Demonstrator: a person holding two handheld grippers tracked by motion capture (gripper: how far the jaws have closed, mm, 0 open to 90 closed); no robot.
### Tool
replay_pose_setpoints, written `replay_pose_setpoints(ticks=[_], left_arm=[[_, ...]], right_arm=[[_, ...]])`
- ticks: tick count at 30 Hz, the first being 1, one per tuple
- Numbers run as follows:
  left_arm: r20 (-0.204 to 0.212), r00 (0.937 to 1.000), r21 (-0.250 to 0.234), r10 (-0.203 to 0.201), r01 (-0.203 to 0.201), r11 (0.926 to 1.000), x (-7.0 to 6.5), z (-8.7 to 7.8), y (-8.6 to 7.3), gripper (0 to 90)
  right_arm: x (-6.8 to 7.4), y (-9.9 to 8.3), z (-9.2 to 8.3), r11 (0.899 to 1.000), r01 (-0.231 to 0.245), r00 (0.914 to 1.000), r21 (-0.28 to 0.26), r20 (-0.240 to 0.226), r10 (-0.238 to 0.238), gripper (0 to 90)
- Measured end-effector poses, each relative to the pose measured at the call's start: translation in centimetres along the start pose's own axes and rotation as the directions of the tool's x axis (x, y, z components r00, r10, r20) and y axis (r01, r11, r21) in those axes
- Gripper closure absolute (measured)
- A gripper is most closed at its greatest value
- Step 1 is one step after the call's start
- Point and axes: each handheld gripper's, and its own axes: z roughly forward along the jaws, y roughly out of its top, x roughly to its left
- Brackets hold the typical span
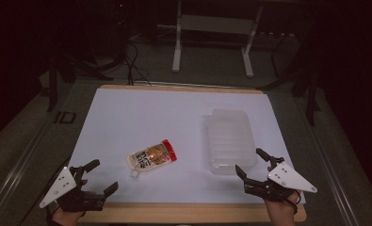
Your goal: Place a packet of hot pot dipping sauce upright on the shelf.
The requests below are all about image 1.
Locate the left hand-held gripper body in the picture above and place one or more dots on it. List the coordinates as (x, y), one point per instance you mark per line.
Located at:
(61, 185)

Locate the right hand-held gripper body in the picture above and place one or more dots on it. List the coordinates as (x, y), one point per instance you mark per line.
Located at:
(287, 177)

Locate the clear plastic container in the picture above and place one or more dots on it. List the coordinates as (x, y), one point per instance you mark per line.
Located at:
(230, 141)

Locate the sauce pouch with red top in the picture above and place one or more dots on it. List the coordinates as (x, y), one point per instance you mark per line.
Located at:
(152, 157)

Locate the person's left hand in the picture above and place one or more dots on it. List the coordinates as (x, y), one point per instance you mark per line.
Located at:
(66, 218)

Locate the person's right hand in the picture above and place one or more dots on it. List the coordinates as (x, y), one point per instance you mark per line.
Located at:
(281, 213)

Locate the white paper sheet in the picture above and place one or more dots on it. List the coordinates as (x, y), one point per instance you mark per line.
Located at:
(149, 116)

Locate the black metal stand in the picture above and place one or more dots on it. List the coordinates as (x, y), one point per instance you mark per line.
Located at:
(312, 91)
(53, 81)

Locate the white metal stand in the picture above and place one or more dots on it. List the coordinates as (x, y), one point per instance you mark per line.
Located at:
(215, 24)

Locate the black floor bracket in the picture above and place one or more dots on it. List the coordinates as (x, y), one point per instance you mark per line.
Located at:
(66, 117)

